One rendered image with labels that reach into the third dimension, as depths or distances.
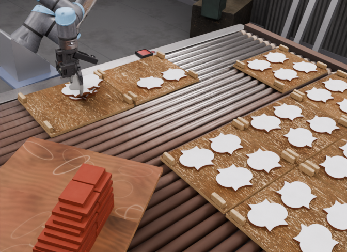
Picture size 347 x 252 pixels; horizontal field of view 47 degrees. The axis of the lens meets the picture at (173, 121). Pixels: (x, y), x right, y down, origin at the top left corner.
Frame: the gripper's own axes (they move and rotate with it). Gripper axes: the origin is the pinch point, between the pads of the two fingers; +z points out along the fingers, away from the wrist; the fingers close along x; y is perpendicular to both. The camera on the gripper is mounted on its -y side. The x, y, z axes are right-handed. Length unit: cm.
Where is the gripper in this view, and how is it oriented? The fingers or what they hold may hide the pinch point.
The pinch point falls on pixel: (77, 88)
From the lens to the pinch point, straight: 180.4
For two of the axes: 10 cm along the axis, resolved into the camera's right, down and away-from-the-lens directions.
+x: 5.6, 5.0, -6.6
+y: -8.3, 2.8, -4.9
